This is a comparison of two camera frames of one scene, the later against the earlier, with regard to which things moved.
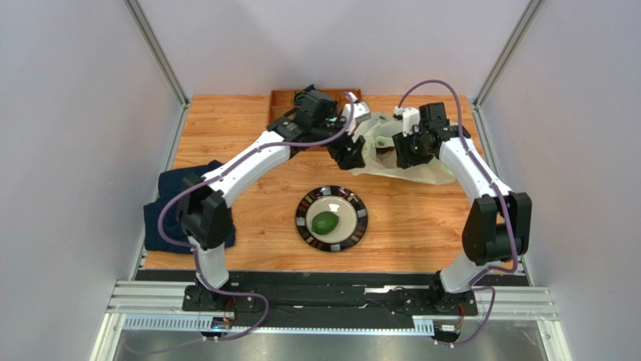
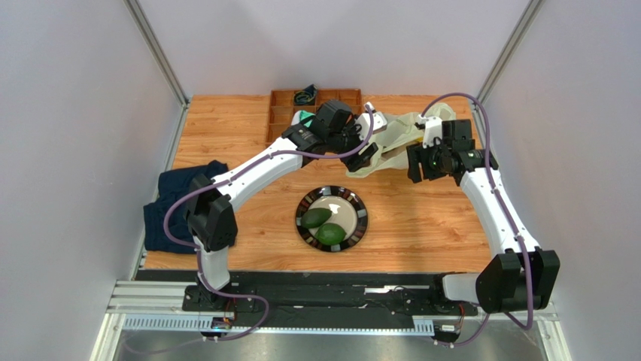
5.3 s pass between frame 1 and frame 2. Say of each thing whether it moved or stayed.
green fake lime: moved
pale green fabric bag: stayed
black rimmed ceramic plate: stayed
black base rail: stayed
